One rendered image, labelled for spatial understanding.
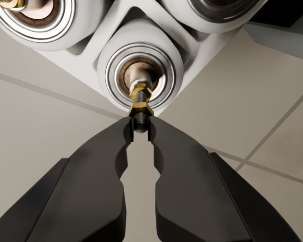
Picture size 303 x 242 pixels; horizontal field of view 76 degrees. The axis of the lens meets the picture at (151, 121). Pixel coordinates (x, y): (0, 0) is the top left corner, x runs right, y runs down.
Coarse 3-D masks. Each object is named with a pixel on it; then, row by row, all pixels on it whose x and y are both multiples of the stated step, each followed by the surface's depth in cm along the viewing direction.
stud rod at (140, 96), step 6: (138, 96) 16; (144, 96) 16; (138, 102) 15; (138, 114) 13; (144, 114) 13; (138, 120) 13; (144, 120) 13; (138, 126) 13; (144, 126) 13; (138, 132) 13; (144, 132) 13
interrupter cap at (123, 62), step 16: (128, 48) 19; (144, 48) 19; (160, 48) 19; (112, 64) 20; (128, 64) 20; (144, 64) 20; (160, 64) 20; (112, 80) 21; (128, 80) 21; (160, 80) 21; (112, 96) 21; (128, 96) 22; (160, 96) 22
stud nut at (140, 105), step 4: (132, 104) 14; (136, 104) 14; (140, 104) 14; (144, 104) 14; (132, 108) 13; (136, 108) 13; (140, 108) 13; (144, 108) 13; (148, 108) 14; (128, 112) 14; (132, 112) 14; (136, 112) 14; (144, 112) 14; (148, 112) 14; (152, 112) 14; (132, 116) 14; (148, 116) 14
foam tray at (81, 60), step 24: (120, 0) 23; (144, 0) 23; (120, 24) 34; (168, 24) 25; (72, 48) 27; (96, 48) 26; (192, 48) 26; (216, 48) 26; (72, 72) 27; (96, 72) 27; (192, 72) 28
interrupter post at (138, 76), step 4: (136, 72) 20; (140, 72) 19; (144, 72) 20; (148, 72) 20; (132, 76) 19; (136, 76) 18; (140, 76) 18; (144, 76) 18; (148, 76) 19; (132, 80) 18; (136, 80) 18; (140, 80) 18; (144, 80) 18; (148, 80) 18; (132, 84) 18; (148, 84) 18
